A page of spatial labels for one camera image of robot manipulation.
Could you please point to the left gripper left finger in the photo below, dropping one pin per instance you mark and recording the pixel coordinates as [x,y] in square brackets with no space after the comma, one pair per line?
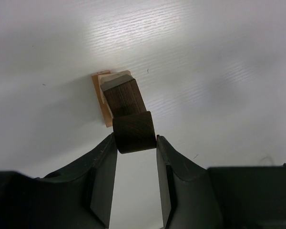
[76,196]

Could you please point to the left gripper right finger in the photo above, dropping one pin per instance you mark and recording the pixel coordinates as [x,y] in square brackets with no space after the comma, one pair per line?
[193,197]

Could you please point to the small dark wood cube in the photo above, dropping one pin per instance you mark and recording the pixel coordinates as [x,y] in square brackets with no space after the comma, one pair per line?
[134,133]

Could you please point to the dark wood arch block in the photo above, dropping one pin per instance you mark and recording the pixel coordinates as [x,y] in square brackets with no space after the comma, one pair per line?
[123,96]

